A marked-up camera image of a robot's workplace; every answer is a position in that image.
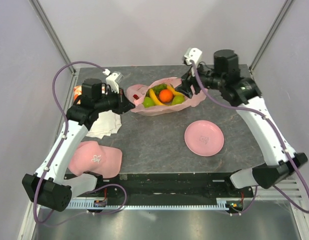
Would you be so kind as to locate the left aluminium frame post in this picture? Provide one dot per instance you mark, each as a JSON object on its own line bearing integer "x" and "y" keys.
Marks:
{"x": 40, "y": 12}

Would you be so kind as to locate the floral orange cloth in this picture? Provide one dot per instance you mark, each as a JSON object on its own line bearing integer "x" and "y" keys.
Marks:
{"x": 77, "y": 91}

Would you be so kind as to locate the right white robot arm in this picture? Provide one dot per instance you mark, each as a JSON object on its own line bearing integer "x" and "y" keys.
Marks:
{"x": 244, "y": 96}

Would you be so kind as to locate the white cloth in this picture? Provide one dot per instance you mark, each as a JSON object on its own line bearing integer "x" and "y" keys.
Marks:
{"x": 108, "y": 123}

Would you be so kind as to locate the pink baseball cap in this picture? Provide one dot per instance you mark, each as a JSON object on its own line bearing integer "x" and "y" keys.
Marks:
{"x": 92, "y": 157}

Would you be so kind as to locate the green fake apple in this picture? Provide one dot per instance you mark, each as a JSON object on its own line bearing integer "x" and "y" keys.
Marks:
{"x": 148, "y": 102}

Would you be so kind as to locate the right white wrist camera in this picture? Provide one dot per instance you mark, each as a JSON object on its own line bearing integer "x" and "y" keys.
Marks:
{"x": 192, "y": 54}

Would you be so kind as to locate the pink plate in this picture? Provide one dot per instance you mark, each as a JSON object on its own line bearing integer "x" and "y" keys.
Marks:
{"x": 204, "y": 138}

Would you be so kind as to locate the green fake pear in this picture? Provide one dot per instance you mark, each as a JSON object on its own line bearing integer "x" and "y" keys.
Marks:
{"x": 178, "y": 99}

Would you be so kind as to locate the green fake grapes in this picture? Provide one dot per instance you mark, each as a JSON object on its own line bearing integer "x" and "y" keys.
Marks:
{"x": 158, "y": 88}

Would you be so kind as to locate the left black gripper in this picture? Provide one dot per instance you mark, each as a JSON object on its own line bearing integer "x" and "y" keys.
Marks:
{"x": 123, "y": 104}

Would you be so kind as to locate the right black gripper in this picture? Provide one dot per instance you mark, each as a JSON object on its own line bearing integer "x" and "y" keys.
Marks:
{"x": 184, "y": 87}

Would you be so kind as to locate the aluminium frame post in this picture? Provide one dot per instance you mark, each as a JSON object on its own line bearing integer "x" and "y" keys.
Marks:
{"x": 40, "y": 12}
{"x": 271, "y": 33}

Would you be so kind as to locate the fake orange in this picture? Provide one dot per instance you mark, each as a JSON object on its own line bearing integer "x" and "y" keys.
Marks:
{"x": 166, "y": 96}

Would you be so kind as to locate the pink plastic bag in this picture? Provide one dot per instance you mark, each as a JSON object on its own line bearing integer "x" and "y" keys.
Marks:
{"x": 140, "y": 90}

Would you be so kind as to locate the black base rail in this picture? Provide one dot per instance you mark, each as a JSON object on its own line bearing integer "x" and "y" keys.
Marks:
{"x": 210, "y": 185}

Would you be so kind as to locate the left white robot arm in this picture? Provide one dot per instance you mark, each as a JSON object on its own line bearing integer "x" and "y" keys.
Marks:
{"x": 47, "y": 186}

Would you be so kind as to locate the yellow fake banana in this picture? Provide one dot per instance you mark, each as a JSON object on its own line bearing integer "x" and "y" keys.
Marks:
{"x": 150, "y": 93}

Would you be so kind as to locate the right aluminium frame post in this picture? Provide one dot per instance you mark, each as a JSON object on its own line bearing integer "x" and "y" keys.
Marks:
{"x": 271, "y": 33}

